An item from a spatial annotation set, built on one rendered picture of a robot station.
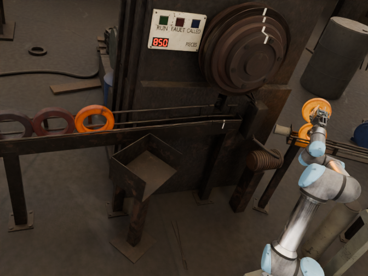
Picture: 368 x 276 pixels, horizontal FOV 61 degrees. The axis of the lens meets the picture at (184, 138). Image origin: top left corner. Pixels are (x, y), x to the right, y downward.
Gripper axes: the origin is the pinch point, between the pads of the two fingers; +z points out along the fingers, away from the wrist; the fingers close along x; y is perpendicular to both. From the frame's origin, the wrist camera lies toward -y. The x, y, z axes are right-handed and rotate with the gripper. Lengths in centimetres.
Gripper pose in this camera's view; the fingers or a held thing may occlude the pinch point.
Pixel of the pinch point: (317, 108)
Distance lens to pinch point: 196.2
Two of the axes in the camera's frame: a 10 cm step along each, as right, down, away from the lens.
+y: 1.5, -6.0, -7.9
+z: 3.1, -7.3, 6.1
